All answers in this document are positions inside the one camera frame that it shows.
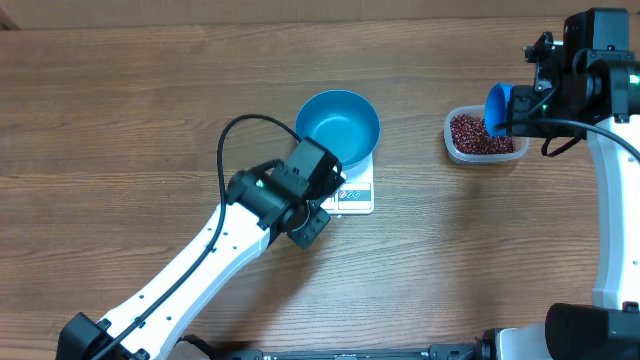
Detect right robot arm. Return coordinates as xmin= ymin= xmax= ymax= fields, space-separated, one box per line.
xmin=475 ymin=8 xmax=639 ymax=359

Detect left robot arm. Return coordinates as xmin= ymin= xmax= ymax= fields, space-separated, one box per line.
xmin=56 ymin=158 xmax=344 ymax=360

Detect clear plastic container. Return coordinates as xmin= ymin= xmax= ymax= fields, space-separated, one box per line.
xmin=443 ymin=105 xmax=530 ymax=165

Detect blue metal bowl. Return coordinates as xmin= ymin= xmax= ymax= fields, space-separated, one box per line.
xmin=295 ymin=89 xmax=381 ymax=169

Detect white digital kitchen scale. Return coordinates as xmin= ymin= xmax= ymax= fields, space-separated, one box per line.
xmin=322 ymin=154 xmax=375 ymax=216

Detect blue plastic measuring scoop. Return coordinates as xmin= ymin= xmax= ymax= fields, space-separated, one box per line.
xmin=484 ymin=83 xmax=513 ymax=137

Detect red adzuki beans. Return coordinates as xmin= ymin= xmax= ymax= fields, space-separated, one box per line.
xmin=450 ymin=114 xmax=515 ymax=155

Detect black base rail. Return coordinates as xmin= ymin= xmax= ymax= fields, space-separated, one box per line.
xmin=174 ymin=334 xmax=501 ymax=360

